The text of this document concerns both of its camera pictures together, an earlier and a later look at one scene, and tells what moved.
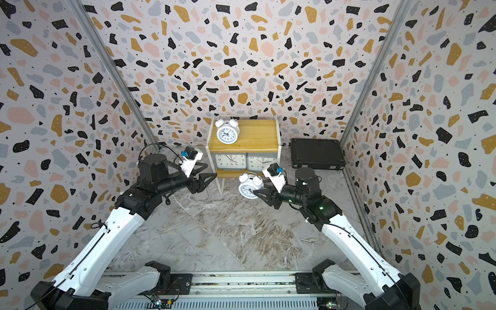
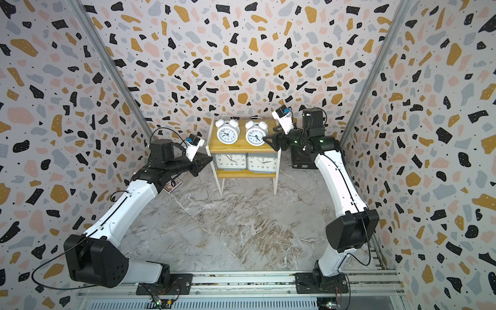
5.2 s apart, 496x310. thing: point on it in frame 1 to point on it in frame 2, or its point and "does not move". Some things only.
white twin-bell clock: x=250 y=181 to x=256 y=129
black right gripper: x=271 y=198 to x=281 y=137
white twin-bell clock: x=227 y=130 does not move
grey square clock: x=261 y=163 does not move
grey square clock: x=230 y=161 does not move
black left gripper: x=195 y=185 to x=196 y=163
